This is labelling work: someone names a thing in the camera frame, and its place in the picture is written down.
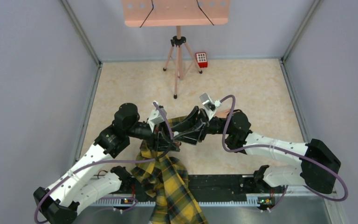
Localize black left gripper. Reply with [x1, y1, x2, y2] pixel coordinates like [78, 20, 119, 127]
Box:
[126, 117, 181, 152]

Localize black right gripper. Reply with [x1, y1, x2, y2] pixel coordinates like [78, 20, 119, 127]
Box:
[171, 106, 233, 145]

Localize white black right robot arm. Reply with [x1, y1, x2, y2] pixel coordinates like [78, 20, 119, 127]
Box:
[169, 107, 341, 195]

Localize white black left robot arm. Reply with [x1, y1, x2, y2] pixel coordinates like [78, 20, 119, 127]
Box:
[33, 101, 175, 224]

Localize mannequin hand painted nails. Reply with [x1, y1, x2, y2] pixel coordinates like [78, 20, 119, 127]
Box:
[214, 109, 231, 118]

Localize yellow plaid shirt sleeve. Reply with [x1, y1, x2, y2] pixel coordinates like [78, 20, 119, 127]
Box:
[131, 115, 211, 224]

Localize red keypad box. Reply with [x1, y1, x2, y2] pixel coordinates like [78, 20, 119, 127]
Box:
[195, 52, 208, 68]

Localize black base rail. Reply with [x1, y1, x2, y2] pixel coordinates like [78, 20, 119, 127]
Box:
[89, 174, 331, 208]

